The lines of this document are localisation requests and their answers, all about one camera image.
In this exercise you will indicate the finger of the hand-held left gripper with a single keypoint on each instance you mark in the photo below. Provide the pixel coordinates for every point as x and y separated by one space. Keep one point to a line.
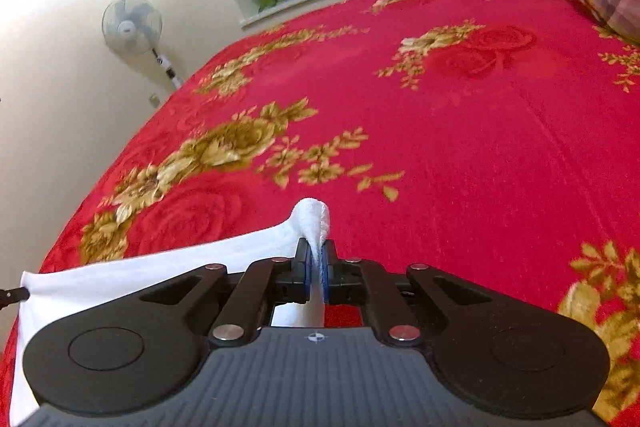
14 297

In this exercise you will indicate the red floral blanket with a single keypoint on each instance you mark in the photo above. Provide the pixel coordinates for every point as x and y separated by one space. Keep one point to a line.
450 132

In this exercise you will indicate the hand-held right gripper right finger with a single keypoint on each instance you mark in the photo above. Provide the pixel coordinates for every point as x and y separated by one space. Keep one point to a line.
324 277

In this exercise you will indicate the white standing fan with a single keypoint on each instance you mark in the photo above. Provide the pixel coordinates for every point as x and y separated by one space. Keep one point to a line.
131 26

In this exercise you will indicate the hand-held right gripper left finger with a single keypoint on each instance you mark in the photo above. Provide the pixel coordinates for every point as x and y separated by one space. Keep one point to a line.
307 277

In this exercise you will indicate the white t-shirt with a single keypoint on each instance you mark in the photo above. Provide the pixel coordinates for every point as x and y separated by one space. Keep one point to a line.
150 264

